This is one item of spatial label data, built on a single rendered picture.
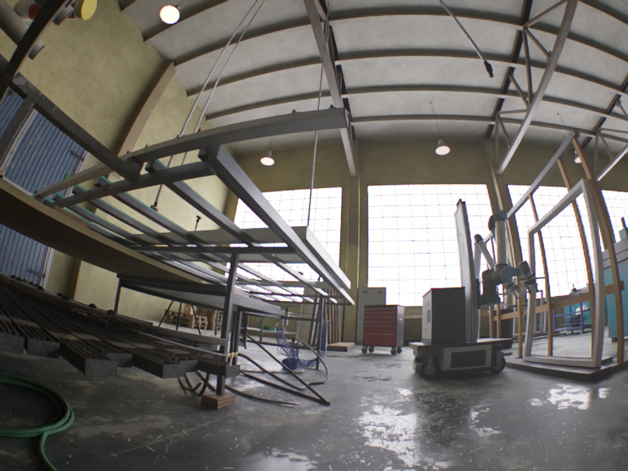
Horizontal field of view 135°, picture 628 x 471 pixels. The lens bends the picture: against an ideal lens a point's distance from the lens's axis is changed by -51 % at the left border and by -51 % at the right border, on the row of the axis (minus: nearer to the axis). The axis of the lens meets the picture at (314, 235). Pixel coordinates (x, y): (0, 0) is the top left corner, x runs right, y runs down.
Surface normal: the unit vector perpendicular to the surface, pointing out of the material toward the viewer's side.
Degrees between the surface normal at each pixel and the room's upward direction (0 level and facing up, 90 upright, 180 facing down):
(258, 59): 180
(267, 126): 179
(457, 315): 90
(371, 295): 90
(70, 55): 90
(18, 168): 90
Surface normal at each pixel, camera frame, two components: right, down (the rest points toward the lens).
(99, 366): 0.97, -0.02
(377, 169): -0.24, -0.35
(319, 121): -0.08, 0.94
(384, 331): -0.57, -0.32
